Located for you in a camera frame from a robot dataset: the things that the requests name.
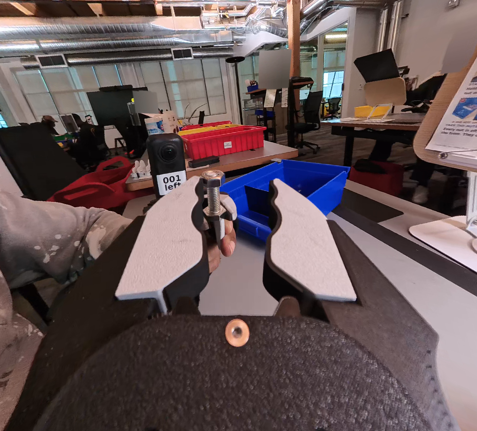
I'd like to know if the red plastic bin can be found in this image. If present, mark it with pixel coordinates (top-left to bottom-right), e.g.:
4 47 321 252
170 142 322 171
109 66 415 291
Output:
179 122 267 160

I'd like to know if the printed instruction sheet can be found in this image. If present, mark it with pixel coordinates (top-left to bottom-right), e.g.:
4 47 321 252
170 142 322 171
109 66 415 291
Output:
426 75 477 152

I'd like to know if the large dark panel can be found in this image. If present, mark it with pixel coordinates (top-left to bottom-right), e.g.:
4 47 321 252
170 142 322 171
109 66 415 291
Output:
0 124 86 201

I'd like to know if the brown office desk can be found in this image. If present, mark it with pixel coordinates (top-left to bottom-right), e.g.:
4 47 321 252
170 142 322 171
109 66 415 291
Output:
322 114 425 167

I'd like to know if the black monitor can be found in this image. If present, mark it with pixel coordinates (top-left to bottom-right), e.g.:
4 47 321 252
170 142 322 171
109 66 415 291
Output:
86 85 159 126

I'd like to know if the small yellow bin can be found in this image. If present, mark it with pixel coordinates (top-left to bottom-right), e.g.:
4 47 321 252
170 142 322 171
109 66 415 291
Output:
354 105 392 118

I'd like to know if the silver ventilation duct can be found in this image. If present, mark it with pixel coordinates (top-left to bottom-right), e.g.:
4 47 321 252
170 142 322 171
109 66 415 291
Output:
0 14 239 63

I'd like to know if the black office chair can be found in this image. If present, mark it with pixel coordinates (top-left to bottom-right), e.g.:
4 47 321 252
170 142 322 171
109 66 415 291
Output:
285 90 324 154

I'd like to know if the small white stand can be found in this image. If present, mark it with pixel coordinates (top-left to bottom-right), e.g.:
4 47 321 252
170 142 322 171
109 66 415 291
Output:
367 103 394 120

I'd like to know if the person's left forearm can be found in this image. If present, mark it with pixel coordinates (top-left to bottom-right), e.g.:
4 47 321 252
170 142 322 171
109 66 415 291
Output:
0 191 133 290

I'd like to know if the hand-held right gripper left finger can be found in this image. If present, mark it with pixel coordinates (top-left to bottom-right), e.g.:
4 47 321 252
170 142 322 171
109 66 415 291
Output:
115 176 210 314

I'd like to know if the person's spattered grey sweatshirt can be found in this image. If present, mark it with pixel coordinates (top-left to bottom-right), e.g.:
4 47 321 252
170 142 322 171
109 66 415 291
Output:
0 271 45 424

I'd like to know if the steel hex bolt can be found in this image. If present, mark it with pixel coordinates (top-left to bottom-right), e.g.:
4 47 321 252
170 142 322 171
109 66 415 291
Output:
202 181 226 219

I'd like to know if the small wooden board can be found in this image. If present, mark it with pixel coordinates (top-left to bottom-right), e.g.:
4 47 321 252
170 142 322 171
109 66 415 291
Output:
363 77 407 106

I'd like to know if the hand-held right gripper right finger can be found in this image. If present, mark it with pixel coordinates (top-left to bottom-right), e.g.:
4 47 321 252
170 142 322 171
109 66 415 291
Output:
263 178 358 303

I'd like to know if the black panel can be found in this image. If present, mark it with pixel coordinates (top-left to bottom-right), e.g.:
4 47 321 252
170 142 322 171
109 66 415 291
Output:
353 48 400 83

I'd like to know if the flat yellow tray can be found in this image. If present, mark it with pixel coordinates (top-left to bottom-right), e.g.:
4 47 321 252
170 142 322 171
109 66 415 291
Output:
179 124 243 137

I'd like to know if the blue plastic bin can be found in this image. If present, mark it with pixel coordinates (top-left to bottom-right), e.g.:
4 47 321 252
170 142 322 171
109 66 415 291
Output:
220 159 351 242

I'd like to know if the white carton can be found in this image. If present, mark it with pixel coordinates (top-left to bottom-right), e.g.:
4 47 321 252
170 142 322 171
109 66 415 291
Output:
161 110 179 134

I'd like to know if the wooden clipboard board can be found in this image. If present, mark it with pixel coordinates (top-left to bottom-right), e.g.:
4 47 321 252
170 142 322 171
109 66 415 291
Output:
413 62 477 173

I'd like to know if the red plastic basket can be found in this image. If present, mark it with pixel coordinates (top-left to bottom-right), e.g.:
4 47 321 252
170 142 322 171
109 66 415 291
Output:
48 157 150 212

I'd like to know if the person's left hand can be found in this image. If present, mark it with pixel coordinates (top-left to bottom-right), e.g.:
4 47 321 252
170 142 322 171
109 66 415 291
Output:
207 220 238 274

